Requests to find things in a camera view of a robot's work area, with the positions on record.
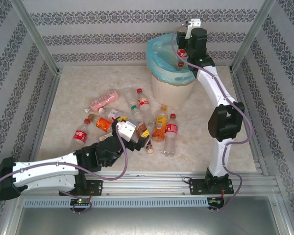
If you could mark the white label bottle white cap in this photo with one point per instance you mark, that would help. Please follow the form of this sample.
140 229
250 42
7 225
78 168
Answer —
113 114

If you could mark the controller board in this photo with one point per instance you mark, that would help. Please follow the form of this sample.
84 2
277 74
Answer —
80 202
215 200

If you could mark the brown coffee drink bottle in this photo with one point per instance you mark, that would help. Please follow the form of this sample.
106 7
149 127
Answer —
140 127

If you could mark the aluminium side rail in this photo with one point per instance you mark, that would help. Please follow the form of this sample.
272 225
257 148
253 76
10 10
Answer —
49 107
236 85

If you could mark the left controller board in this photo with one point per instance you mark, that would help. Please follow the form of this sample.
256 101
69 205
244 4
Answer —
80 202

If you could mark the grey metal front panel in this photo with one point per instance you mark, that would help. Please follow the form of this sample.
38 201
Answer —
149 220

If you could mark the clear cola bottle red label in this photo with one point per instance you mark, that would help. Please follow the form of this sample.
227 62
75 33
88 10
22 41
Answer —
171 129
79 135
182 52

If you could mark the aluminium mounting rail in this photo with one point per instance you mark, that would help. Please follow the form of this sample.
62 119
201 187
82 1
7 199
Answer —
149 183

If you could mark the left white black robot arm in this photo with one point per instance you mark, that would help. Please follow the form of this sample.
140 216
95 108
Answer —
44 180

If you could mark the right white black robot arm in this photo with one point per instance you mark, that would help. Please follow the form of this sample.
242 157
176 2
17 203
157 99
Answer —
216 159

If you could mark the pink plastic bottle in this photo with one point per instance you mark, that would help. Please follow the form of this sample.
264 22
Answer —
104 100

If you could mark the clear bottle green label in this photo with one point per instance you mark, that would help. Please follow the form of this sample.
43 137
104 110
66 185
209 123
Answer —
129 98

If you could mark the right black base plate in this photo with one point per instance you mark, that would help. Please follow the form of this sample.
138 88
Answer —
198 187

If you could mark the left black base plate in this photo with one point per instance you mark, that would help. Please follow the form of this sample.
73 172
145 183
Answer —
96 187

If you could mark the right aluminium side rail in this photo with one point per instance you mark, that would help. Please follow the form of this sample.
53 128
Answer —
236 85

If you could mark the clear bottle white red label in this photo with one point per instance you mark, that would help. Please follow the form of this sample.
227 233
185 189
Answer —
144 102

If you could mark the orange label bottle brown cap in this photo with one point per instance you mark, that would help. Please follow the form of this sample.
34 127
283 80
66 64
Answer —
103 124

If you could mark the aluminium frame post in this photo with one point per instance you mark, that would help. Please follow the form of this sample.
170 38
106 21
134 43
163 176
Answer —
253 36
34 36

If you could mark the right aluminium frame post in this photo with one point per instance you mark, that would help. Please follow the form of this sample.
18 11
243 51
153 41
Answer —
253 36

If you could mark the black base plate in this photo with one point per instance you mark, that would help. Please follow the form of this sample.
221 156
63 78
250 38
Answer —
198 187
96 187

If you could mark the left aluminium frame post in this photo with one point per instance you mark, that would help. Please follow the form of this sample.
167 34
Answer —
34 36

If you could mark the orange yellow juice bottle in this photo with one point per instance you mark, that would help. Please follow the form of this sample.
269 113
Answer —
159 126

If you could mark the right controller board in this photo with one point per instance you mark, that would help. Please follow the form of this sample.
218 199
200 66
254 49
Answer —
215 200

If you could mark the left aluminium side rail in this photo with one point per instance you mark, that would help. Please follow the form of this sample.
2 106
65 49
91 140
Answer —
49 107

